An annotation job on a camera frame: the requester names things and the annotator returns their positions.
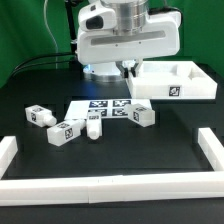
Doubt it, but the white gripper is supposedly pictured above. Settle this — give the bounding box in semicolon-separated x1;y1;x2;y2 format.
77;11;181;78

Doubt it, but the white square tabletop part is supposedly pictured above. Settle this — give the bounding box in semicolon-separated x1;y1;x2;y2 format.
126;61;217;100

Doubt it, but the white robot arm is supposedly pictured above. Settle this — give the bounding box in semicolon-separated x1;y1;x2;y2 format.
77;0;181;82

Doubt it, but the white sheet with tags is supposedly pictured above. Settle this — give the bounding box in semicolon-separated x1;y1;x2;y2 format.
65;99;151;120

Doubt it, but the black cable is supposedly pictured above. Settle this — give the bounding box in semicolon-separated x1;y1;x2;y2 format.
11;51;78;76

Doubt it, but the black camera stand pole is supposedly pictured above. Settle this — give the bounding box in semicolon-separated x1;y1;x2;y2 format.
64;0;77;69

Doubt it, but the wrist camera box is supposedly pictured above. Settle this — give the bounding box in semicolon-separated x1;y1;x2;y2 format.
78;1;117;32

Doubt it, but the white thin cable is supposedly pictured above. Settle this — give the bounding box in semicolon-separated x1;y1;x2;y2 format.
43;0;60;70

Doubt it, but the white right fence wall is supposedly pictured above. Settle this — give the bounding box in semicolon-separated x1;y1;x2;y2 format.
198;128;224;171

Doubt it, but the white fence wall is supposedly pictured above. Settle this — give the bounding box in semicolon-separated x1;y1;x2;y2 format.
198;128;224;171
0;171;224;206
0;136;18;179

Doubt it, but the white front fence wall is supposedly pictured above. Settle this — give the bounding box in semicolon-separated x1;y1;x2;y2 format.
0;171;224;206

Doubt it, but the white left fence wall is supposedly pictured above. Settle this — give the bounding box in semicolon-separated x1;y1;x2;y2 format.
0;136;18;179

